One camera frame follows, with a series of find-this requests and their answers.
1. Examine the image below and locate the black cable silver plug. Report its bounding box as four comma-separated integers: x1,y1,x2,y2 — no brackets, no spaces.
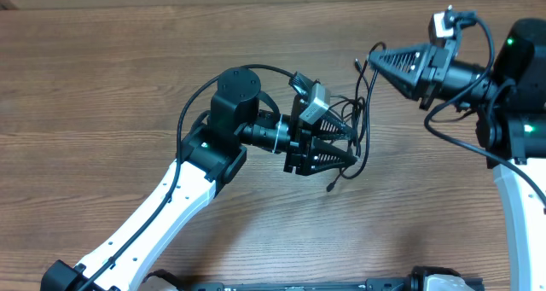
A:
339,59,378,180

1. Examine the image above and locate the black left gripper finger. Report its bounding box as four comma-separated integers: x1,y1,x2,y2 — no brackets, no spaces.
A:
313,110,356,141
306,137,357,175

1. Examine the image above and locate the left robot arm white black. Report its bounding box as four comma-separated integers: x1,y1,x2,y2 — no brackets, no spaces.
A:
40,64,359,290

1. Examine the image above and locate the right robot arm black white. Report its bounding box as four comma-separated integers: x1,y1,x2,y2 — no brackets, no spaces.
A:
367,12,545,290

